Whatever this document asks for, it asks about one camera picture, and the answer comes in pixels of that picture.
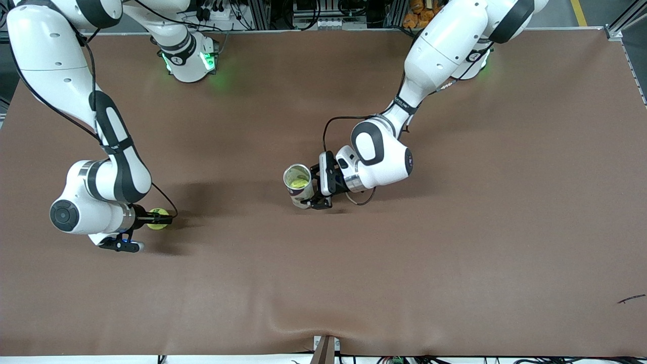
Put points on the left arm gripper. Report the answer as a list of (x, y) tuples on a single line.
[(335, 193)]

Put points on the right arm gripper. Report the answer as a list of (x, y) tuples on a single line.
[(142, 217)]

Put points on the yellow tennis ball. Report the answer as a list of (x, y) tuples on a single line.
[(298, 183), (157, 227)]

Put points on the Wilson tennis ball can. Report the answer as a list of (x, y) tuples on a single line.
[(302, 194)]

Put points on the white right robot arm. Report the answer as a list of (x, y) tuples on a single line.
[(45, 50)]

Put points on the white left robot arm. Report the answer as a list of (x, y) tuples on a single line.
[(440, 50)]

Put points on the brown table cover mat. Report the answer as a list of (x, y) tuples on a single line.
[(323, 278)]

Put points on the green plug connector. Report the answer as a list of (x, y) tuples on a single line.
[(397, 360)]

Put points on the pile of orange objects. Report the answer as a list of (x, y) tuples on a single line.
[(414, 15)]

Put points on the white power strip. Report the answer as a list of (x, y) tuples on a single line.
[(217, 12)]

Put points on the camera mount clamp post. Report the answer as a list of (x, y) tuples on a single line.
[(323, 354)]

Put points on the aluminium frame post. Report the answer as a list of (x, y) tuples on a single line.
[(260, 14), (395, 14)]

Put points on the aluminium diagonal frame strut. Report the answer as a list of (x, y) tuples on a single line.
[(627, 17)]

